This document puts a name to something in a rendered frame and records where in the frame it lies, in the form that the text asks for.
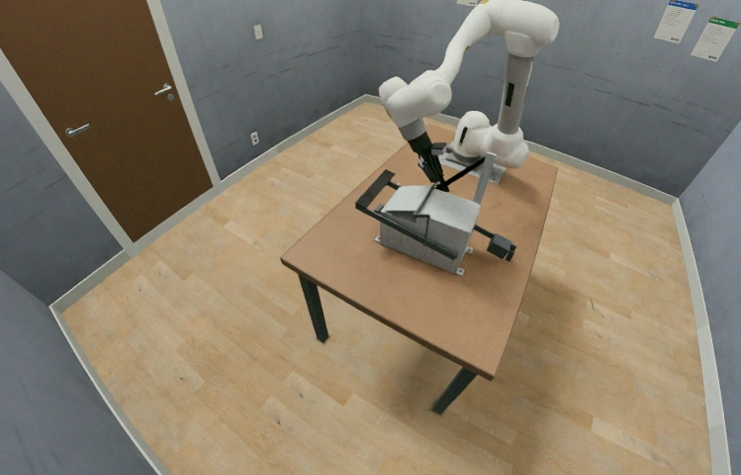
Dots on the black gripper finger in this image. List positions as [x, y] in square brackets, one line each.
[427, 169]
[438, 168]

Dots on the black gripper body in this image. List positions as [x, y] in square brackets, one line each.
[419, 144]

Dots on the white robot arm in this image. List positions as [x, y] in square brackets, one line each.
[527, 28]

